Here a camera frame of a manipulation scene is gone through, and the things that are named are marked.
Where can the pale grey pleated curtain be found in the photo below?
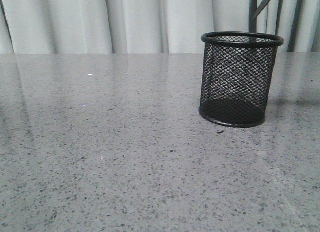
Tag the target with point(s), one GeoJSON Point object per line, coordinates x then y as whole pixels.
{"type": "Point", "coordinates": [149, 26]}

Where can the dark metal frame stand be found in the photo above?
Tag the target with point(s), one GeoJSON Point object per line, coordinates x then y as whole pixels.
{"type": "Point", "coordinates": [257, 9]}

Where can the black wire mesh bucket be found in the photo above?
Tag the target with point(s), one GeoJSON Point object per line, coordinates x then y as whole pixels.
{"type": "Point", "coordinates": [236, 78]}

